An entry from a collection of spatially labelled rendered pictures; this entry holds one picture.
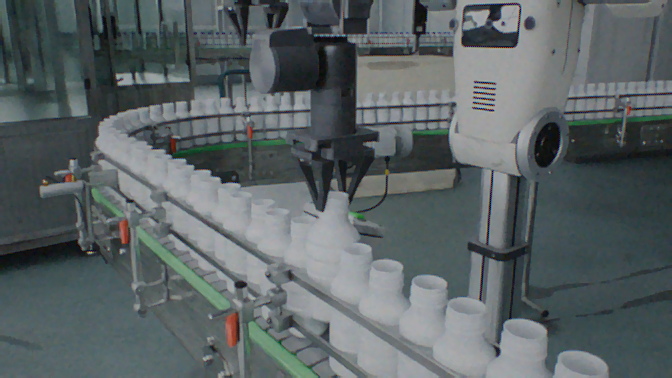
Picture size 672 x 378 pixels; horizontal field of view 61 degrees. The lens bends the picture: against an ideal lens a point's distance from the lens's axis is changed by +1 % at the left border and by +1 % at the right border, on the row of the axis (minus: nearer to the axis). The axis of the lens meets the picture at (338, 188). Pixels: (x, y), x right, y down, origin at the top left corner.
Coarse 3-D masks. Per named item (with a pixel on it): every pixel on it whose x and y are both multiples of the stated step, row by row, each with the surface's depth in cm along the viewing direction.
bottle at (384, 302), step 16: (384, 272) 61; (400, 272) 62; (384, 288) 61; (400, 288) 62; (368, 304) 62; (384, 304) 62; (400, 304) 62; (384, 320) 61; (368, 336) 63; (368, 352) 63; (384, 352) 62; (368, 368) 64; (384, 368) 63
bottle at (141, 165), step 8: (136, 152) 125; (144, 152) 124; (136, 160) 125; (144, 160) 125; (136, 168) 125; (144, 168) 125; (144, 176) 125; (136, 184) 126; (136, 192) 126; (144, 192) 126; (136, 200) 127; (144, 200) 126; (136, 208) 128
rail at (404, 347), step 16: (112, 160) 136; (144, 208) 122; (208, 224) 94; (240, 240) 85; (208, 256) 96; (256, 256) 81; (224, 272) 92; (304, 288) 71; (320, 288) 69; (336, 304) 66; (368, 320) 61; (384, 336) 59; (336, 352) 68; (416, 352) 56; (496, 352) 57; (352, 368) 65; (432, 368) 54; (448, 368) 53
